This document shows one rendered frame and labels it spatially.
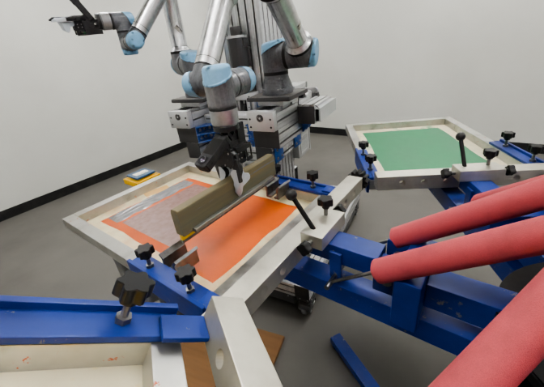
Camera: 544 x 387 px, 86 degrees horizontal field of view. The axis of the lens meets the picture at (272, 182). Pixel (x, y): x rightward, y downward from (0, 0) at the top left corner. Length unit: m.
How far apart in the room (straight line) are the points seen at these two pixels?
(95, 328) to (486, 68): 4.29
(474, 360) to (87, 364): 0.43
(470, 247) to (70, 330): 0.54
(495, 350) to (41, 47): 4.48
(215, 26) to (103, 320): 0.84
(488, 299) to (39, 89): 4.37
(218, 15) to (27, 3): 3.64
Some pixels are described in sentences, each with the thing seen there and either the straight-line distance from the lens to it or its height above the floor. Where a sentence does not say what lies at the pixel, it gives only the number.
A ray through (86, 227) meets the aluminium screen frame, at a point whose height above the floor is 0.99.
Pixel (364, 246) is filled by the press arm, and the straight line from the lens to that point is 0.71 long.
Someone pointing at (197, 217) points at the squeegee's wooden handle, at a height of 1.09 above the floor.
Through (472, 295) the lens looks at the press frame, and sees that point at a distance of 0.69.
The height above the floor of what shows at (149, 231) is 0.96.
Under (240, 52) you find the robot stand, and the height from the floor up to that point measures 1.45.
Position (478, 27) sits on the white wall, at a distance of 4.34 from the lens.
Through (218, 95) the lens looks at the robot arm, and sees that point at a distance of 0.78.
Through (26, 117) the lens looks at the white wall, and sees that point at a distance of 4.39.
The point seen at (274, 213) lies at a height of 0.96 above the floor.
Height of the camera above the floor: 1.48
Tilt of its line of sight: 25 degrees down
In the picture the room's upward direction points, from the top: 7 degrees counter-clockwise
